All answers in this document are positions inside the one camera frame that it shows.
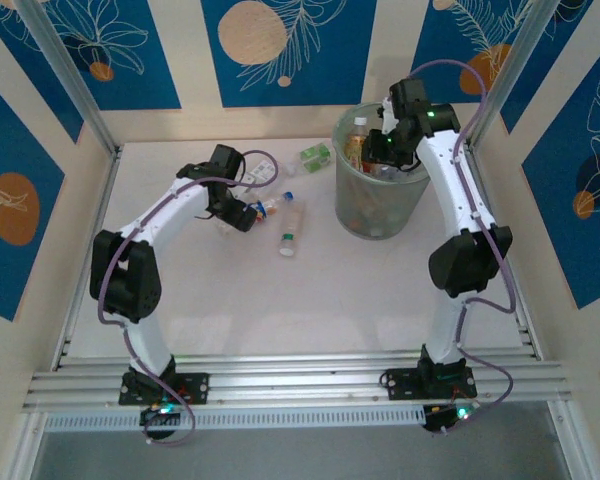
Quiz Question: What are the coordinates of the Pepsi bottle blue cap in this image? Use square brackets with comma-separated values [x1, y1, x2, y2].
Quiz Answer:
[215, 191, 296, 237]

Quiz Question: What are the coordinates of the aluminium frame post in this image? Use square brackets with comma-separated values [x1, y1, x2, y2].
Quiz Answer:
[14, 0, 124, 159]
[467, 0, 556, 151]

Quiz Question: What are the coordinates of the clear plastic bin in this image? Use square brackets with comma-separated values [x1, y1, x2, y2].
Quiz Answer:
[332, 101, 431, 241]

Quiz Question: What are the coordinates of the aluminium frame leg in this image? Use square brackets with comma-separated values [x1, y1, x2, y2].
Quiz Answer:
[4, 412, 49, 480]
[547, 399, 599, 480]

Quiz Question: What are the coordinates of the clear bottle green band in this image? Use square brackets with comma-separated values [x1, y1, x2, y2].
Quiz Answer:
[278, 197, 309, 259]

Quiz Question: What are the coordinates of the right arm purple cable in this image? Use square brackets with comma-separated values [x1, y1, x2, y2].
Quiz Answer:
[407, 58, 516, 436]

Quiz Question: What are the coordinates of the white slotted cable duct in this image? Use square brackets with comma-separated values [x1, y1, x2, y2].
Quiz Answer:
[42, 407, 429, 434]

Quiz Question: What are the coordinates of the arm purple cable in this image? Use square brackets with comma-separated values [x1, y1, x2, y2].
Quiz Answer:
[95, 148, 281, 448]
[407, 58, 516, 436]

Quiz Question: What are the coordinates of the square clear bottle white label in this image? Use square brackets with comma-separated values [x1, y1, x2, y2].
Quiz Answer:
[232, 159, 281, 201]

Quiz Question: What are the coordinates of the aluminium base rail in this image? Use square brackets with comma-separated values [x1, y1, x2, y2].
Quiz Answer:
[22, 349, 569, 414]

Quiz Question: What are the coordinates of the clear bottle green label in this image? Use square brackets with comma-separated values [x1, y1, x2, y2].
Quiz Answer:
[285, 141, 334, 176]

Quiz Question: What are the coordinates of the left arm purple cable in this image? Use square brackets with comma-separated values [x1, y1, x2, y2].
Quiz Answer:
[95, 148, 281, 448]

